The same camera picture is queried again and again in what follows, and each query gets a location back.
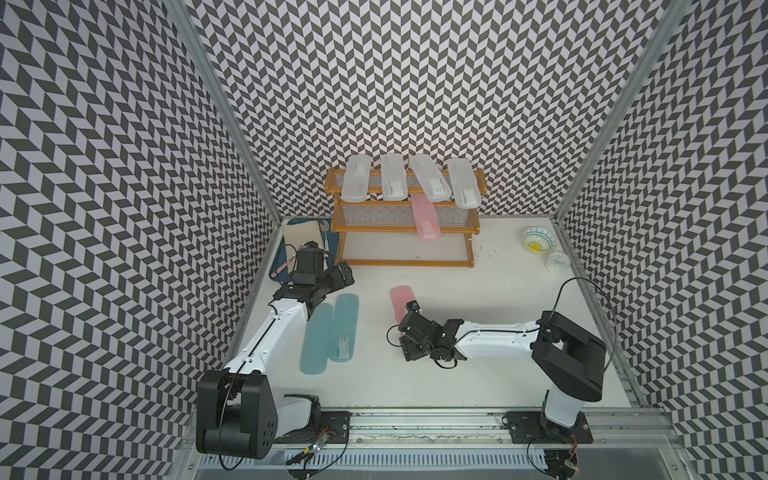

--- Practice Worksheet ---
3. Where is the clear pencil case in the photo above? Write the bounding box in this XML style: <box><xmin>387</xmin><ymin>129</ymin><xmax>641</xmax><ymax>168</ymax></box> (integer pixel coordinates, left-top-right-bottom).
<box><xmin>446</xmin><ymin>158</ymin><xmax>482</xmax><ymax>210</ymax></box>
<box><xmin>341</xmin><ymin>155</ymin><xmax>372</xmax><ymax>203</ymax></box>
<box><xmin>409</xmin><ymin>154</ymin><xmax>452</xmax><ymax>203</ymax></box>
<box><xmin>380</xmin><ymin>154</ymin><xmax>408</xmax><ymax>201</ymax></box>

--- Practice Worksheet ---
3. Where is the pink pencil case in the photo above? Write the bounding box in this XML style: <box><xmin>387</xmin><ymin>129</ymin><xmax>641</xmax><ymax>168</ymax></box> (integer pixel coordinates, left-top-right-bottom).
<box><xmin>410</xmin><ymin>193</ymin><xmax>441</xmax><ymax>241</ymax></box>
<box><xmin>390</xmin><ymin>285</ymin><xmax>415</xmax><ymax>324</ymax></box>

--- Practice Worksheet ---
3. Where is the wooden two-tier shelf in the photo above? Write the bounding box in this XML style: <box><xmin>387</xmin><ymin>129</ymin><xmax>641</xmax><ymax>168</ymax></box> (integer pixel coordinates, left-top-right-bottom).
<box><xmin>325</xmin><ymin>169</ymin><xmax>487</xmax><ymax>268</ymax></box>

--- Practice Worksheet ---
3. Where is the pink handled spoon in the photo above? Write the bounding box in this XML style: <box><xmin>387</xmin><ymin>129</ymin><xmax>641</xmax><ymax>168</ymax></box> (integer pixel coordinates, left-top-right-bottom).
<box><xmin>271</xmin><ymin>262</ymin><xmax>288</xmax><ymax>278</ymax></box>

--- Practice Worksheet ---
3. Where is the dark teal tray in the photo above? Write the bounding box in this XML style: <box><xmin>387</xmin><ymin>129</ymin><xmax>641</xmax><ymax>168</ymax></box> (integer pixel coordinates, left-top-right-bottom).
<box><xmin>269</xmin><ymin>217</ymin><xmax>339</xmax><ymax>282</ymax></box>

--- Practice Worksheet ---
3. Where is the aluminium front rail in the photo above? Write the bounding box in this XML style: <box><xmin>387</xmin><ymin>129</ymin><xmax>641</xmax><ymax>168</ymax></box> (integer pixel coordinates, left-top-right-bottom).
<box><xmin>167</xmin><ymin>407</ymin><xmax>699</xmax><ymax>479</ymax></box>

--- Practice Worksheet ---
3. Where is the small clear glass cup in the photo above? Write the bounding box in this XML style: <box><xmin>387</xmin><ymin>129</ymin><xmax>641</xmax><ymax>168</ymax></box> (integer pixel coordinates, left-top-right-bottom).
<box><xmin>546</xmin><ymin>251</ymin><xmax>571</xmax><ymax>275</ymax></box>

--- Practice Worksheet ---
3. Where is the beige folded cloth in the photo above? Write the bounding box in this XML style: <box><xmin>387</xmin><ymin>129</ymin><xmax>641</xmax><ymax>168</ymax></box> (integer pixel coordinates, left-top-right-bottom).
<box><xmin>283</xmin><ymin>220</ymin><xmax>324</xmax><ymax>250</ymax></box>

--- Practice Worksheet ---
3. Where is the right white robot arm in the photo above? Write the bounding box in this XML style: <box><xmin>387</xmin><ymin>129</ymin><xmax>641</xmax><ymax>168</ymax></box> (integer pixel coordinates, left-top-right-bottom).
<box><xmin>397</xmin><ymin>301</ymin><xmax>608</xmax><ymax>444</ymax></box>

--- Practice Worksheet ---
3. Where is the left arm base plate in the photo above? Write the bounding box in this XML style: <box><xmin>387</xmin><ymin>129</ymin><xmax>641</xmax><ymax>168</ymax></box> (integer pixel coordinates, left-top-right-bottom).
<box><xmin>267</xmin><ymin>411</ymin><xmax>351</xmax><ymax>445</ymax></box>

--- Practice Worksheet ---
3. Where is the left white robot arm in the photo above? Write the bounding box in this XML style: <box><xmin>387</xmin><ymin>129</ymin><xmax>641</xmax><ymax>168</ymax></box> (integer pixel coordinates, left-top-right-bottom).
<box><xmin>195</xmin><ymin>241</ymin><xmax>354</xmax><ymax>459</ymax></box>

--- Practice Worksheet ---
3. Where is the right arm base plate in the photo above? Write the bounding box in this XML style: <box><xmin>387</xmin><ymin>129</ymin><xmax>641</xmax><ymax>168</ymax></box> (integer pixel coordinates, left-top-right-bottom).
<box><xmin>502</xmin><ymin>410</ymin><xmax>594</xmax><ymax>445</ymax></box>

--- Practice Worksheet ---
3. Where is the teal pencil case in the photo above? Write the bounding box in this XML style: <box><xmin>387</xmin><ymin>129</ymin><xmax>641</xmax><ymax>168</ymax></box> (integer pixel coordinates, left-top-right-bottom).
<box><xmin>299</xmin><ymin>303</ymin><xmax>334</xmax><ymax>376</ymax></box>
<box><xmin>328</xmin><ymin>294</ymin><xmax>360</xmax><ymax>363</ymax></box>

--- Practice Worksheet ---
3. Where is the white handled spoon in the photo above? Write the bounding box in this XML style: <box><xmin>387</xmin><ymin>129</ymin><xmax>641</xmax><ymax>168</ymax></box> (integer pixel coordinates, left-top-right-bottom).
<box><xmin>319</xmin><ymin>219</ymin><xmax>330</xmax><ymax>251</ymax></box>

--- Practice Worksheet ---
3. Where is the patterned bowl yellow centre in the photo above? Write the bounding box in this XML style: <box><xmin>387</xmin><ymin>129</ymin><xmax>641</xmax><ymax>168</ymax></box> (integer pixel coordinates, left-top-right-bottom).
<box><xmin>521</xmin><ymin>226</ymin><xmax>558</xmax><ymax>254</ymax></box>

